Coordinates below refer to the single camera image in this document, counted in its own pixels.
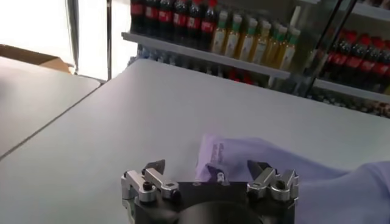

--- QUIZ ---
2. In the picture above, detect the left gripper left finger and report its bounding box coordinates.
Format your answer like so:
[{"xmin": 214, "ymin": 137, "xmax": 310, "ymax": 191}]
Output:
[{"xmin": 121, "ymin": 159, "xmax": 182, "ymax": 203}]

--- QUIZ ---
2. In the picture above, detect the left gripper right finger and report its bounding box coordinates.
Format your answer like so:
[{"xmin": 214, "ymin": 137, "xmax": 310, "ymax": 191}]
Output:
[{"xmin": 246, "ymin": 159, "xmax": 299, "ymax": 202}]

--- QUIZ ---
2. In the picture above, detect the purple printed t-shirt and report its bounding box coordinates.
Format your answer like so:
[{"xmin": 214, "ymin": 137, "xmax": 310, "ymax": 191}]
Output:
[{"xmin": 194, "ymin": 133, "xmax": 390, "ymax": 224}]

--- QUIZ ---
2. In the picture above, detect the white metal shelf rack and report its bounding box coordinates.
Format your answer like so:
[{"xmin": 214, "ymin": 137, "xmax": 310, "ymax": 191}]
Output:
[
  {"xmin": 121, "ymin": 0, "xmax": 308, "ymax": 92},
  {"xmin": 292, "ymin": 0, "xmax": 390, "ymax": 119}
]

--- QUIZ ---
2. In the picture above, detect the yellow juice bottle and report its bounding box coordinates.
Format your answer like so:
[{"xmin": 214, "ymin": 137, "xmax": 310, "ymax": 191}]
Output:
[
  {"xmin": 264, "ymin": 24, "xmax": 287, "ymax": 68},
  {"xmin": 278, "ymin": 27, "xmax": 301, "ymax": 71},
  {"xmin": 224, "ymin": 13, "xmax": 243, "ymax": 58},
  {"xmin": 238, "ymin": 17, "xmax": 258, "ymax": 61},
  {"xmin": 211, "ymin": 10, "xmax": 229, "ymax": 55},
  {"xmin": 251, "ymin": 20, "xmax": 272, "ymax": 65}
]

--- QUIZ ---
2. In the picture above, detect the white side table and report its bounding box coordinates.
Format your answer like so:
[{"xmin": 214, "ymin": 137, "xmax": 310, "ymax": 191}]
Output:
[{"xmin": 0, "ymin": 56, "xmax": 103, "ymax": 161}]

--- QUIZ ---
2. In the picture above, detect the cola bottle red cap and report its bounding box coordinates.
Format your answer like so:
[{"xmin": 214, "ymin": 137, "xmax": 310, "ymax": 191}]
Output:
[
  {"xmin": 355, "ymin": 35, "xmax": 375, "ymax": 86},
  {"xmin": 158, "ymin": 0, "xmax": 174, "ymax": 39},
  {"xmin": 322, "ymin": 30, "xmax": 347, "ymax": 77},
  {"xmin": 186, "ymin": 0, "xmax": 202, "ymax": 46},
  {"xmin": 130, "ymin": 0, "xmax": 144, "ymax": 33},
  {"xmin": 143, "ymin": 0, "xmax": 159, "ymax": 36},
  {"xmin": 338, "ymin": 32, "xmax": 362, "ymax": 82},
  {"xmin": 200, "ymin": 0, "xmax": 218, "ymax": 51},
  {"xmin": 382, "ymin": 41, "xmax": 390, "ymax": 92},
  {"xmin": 172, "ymin": 0, "xmax": 188, "ymax": 42},
  {"xmin": 368, "ymin": 38, "xmax": 389, "ymax": 89}
]

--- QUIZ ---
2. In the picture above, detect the grey window mullion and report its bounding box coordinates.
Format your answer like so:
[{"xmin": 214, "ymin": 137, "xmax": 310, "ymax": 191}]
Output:
[{"xmin": 65, "ymin": 0, "xmax": 80, "ymax": 75}]

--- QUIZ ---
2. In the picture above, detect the brown cardboard box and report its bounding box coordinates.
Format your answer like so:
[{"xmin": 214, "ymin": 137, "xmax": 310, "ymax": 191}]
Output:
[{"xmin": 0, "ymin": 44, "xmax": 73, "ymax": 74}]

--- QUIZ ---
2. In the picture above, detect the dark thin window post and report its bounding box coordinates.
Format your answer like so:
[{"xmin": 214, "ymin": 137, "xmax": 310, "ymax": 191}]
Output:
[{"xmin": 105, "ymin": 0, "xmax": 113, "ymax": 82}]

